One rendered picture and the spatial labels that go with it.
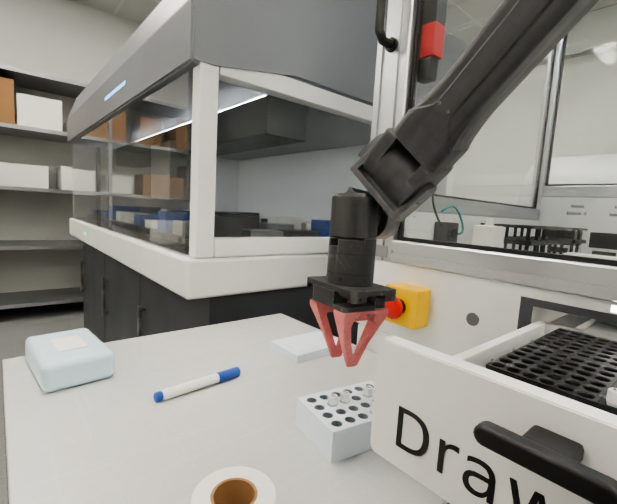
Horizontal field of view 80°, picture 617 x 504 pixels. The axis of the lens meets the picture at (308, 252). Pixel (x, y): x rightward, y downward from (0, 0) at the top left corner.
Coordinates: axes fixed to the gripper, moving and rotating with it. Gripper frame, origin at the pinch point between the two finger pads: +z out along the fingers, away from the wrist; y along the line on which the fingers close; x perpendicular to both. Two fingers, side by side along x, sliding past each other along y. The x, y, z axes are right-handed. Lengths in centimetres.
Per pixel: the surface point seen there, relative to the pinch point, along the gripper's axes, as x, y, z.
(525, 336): -23.3, -9.0, -2.7
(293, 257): -25, 61, -5
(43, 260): 67, 386, 37
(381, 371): 4.4, -11.6, -3.2
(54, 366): 31.7, 25.0, 6.4
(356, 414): -0.6, -2.6, 6.6
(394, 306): -18.5, 11.0, -2.4
